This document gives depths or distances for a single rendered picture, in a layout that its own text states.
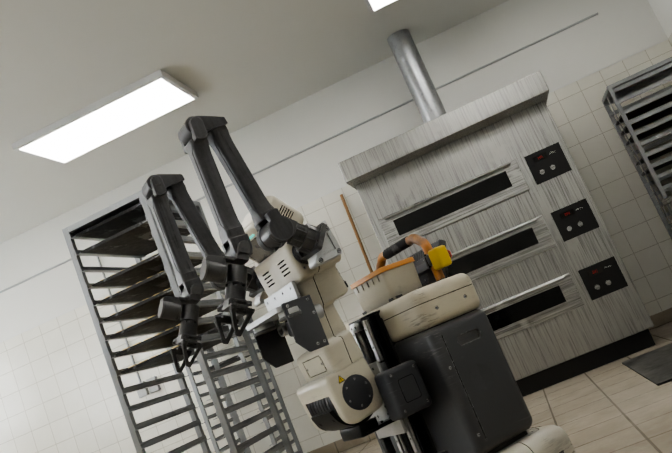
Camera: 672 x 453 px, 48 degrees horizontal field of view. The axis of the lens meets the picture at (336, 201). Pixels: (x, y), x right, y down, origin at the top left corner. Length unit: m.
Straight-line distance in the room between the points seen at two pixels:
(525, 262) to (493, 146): 0.86
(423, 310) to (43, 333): 5.87
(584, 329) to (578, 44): 2.55
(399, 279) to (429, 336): 0.27
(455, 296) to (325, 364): 0.45
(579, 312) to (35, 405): 5.03
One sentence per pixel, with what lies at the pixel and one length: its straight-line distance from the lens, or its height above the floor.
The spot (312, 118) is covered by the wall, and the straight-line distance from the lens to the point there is 6.92.
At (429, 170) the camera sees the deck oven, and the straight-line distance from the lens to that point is 5.62.
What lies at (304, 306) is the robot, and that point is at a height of 0.89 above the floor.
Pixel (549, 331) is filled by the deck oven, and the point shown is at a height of 0.34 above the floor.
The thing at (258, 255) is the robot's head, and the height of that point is 1.11.
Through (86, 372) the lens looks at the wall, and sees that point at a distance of 7.62.
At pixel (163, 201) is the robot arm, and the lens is 2.59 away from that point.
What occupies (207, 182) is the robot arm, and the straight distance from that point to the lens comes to 2.17.
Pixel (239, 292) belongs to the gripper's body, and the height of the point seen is 0.97.
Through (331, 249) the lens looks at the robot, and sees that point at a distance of 2.25.
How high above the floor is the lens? 0.70
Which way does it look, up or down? 11 degrees up
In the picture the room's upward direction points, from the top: 23 degrees counter-clockwise
